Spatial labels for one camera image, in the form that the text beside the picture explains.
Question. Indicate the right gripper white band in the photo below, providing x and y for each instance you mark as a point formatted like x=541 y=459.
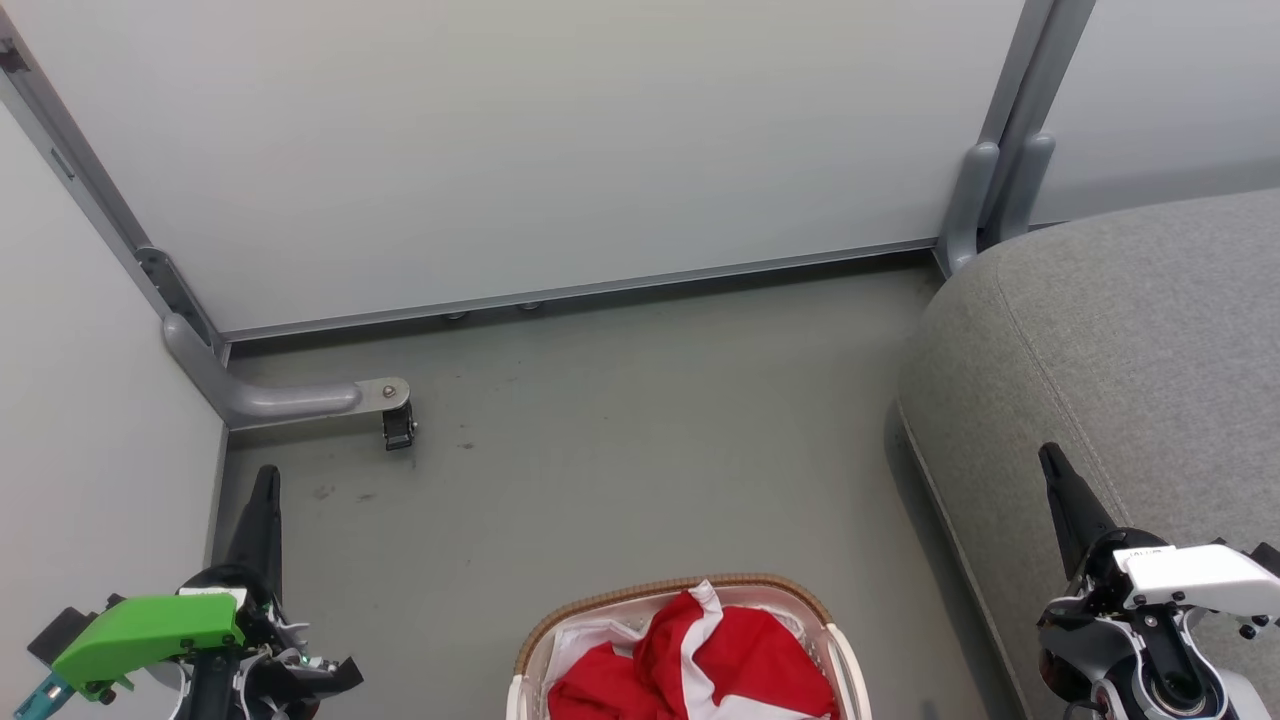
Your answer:
x=1190 y=578

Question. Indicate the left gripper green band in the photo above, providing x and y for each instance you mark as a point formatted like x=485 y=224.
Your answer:
x=150 y=630

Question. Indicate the red garment wide white band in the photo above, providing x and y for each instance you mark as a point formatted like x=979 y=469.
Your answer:
x=745 y=660

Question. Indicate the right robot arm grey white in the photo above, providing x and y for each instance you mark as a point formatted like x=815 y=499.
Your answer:
x=1150 y=670

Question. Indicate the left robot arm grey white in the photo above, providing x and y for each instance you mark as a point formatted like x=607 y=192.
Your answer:
x=215 y=695

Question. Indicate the grey fabric sofa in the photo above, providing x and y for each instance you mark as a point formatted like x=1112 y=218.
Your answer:
x=1120 y=350

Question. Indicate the grey partition foot with caster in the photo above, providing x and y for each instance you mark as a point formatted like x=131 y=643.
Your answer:
x=270 y=400

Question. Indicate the black caster wheel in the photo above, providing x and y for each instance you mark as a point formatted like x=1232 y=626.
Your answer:
x=399 y=428

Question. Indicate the grey upright partition foot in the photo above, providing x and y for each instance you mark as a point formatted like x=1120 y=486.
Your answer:
x=968 y=200

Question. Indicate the white cloth in basket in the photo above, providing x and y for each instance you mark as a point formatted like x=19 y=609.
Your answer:
x=590 y=635

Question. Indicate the white laundry basket brown rim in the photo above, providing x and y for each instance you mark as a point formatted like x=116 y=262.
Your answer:
x=600 y=607

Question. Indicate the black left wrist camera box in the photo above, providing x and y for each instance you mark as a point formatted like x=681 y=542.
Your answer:
x=62 y=630

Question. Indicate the grey partition corner post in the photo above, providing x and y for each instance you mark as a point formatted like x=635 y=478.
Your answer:
x=90 y=185

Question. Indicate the grey partition bottom rail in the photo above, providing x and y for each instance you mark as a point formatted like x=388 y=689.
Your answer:
x=580 y=292

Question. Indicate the grey partition double post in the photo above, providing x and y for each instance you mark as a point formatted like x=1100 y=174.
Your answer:
x=1040 y=70

